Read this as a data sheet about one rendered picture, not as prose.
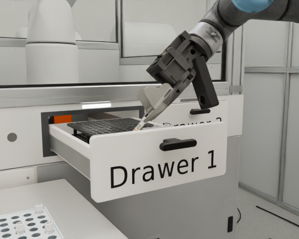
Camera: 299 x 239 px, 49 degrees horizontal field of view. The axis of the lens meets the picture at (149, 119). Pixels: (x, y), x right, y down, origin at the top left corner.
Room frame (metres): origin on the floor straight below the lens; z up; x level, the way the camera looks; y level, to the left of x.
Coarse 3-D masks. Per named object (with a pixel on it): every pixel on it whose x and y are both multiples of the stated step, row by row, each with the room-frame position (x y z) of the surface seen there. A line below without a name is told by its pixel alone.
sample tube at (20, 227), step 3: (18, 222) 0.46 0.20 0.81; (21, 222) 0.46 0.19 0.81; (15, 225) 0.46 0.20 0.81; (18, 225) 0.45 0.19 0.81; (21, 225) 0.46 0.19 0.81; (18, 228) 0.45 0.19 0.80; (21, 228) 0.46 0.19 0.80; (24, 228) 0.46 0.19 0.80; (18, 231) 0.46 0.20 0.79; (21, 231) 0.46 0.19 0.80; (18, 234) 0.45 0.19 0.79
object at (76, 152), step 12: (96, 120) 0.89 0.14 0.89; (60, 132) 0.73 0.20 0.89; (72, 132) 0.85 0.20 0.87; (60, 144) 0.73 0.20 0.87; (72, 144) 0.66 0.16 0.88; (84, 144) 0.61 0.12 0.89; (60, 156) 0.74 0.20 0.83; (72, 156) 0.66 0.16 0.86; (84, 156) 0.60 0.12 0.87; (84, 168) 0.59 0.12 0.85
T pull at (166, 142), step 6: (174, 138) 0.58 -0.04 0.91; (192, 138) 0.58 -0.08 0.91; (162, 144) 0.54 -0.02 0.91; (168, 144) 0.54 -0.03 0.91; (174, 144) 0.55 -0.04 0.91; (180, 144) 0.55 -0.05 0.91; (186, 144) 0.56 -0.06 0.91; (192, 144) 0.57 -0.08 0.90; (162, 150) 0.54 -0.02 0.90; (168, 150) 0.54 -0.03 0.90
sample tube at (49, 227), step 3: (48, 222) 0.46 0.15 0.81; (51, 222) 0.46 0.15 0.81; (45, 225) 0.46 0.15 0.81; (48, 225) 0.46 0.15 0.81; (51, 225) 0.46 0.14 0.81; (45, 228) 0.46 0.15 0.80; (48, 228) 0.46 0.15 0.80; (51, 228) 0.46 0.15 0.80; (48, 231) 0.46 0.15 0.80; (51, 231) 0.46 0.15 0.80
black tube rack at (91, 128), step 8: (104, 120) 0.86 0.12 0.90; (112, 120) 0.86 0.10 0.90; (120, 120) 0.86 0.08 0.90; (128, 120) 0.86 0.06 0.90; (136, 120) 0.86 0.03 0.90; (80, 128) 0.75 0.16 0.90; (88, 128) 0.75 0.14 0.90; (96, 128) 0.75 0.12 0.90; (104, 128) 0.75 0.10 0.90; (112, 128) 0.75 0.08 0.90; (120, 128) 0.75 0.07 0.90; (128, 128) 0.75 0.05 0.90; (80, 136) 0.79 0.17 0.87; (88, 136) 0.72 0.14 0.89
